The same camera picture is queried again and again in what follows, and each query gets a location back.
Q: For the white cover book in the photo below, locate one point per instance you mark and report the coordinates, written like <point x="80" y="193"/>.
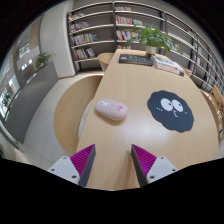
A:
<point x="166" y="62"/>

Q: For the pale pink computer mouse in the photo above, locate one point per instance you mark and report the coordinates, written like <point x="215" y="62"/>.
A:
<point x="111" y="109"/>

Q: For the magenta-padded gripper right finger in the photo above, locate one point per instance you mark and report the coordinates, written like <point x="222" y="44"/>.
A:
<point x="160" y="166"/>

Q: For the red spine book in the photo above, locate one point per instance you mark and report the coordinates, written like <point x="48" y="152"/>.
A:
<point x="171" y="70"/>

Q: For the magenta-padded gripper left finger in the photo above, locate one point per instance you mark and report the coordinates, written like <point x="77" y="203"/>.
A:
<point x="63" y="168"/>

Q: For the small green floor plant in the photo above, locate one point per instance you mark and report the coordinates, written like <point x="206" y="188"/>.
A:
<point x="42" y="60"/>

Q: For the black cartoon-face mouse pad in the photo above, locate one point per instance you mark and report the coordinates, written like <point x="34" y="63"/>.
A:
<point x="171" y="113"/>

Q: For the grey counter partition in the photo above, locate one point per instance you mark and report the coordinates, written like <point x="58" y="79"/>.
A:
<point x="31" y="100"/>

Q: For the slatted wooden chairs and tables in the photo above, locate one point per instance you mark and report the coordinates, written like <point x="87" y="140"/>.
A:
<point x="217" y="96"/>

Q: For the green potted plant white pot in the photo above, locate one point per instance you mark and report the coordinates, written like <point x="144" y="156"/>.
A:
<point x="154" y="38"/>

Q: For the grey bookshelf unit with books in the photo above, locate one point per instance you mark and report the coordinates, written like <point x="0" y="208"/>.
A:
<point x="96" y="36"/>

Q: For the black hardcover book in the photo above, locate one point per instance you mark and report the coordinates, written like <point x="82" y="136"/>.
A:
<point x="135" y="60"/>

